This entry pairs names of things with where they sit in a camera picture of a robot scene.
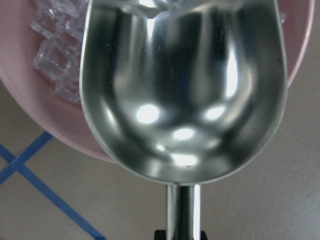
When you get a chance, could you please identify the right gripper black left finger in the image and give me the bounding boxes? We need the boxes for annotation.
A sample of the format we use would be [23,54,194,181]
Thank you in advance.
[154,229,167,240]

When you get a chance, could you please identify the clear fake ice cubes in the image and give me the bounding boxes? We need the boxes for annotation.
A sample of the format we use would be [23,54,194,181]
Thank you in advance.
[30,0,281,105]

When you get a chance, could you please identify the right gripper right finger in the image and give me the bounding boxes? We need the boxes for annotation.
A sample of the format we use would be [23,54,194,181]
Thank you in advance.
[200,230,208,240]

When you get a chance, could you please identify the pink bowl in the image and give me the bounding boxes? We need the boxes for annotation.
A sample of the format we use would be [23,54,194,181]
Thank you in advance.
[0,0,315,162]

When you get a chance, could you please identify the metal ice scoop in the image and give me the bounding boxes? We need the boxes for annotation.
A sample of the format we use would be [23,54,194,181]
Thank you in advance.
[80,0,287,240]

